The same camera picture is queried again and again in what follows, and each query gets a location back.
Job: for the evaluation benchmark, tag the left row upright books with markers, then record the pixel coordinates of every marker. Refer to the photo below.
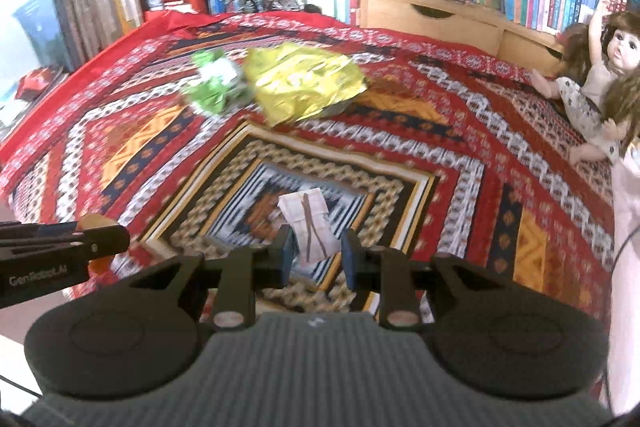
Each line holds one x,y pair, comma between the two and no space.
65,34

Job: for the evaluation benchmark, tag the green plastic bag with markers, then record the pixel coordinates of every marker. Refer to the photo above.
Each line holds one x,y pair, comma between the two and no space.
219,84

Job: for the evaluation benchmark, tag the miniature black bicycle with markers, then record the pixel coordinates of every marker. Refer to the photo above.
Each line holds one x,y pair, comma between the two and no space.
257,6

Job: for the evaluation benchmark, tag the gold foil wrapper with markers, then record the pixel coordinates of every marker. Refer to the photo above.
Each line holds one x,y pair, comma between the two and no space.
292,82

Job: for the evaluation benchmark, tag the red crumpled snack bag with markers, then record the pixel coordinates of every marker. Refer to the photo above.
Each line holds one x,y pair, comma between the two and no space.
37,82

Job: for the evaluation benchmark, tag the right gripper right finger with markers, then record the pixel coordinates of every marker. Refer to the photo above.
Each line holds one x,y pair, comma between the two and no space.
387,272

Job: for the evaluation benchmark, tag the red patterned tablecloth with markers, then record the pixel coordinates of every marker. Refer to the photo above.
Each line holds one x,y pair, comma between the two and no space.
448,151

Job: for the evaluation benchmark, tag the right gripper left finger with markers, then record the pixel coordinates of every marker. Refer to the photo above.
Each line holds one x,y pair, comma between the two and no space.
244,271

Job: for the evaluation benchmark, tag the wooden drawer shelf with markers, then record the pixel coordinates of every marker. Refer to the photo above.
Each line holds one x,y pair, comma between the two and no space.
472,24

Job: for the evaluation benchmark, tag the brown haired doll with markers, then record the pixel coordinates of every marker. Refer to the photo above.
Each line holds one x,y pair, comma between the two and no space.
598,84

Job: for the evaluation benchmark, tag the person left hand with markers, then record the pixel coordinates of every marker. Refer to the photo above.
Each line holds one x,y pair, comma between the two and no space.
103,243

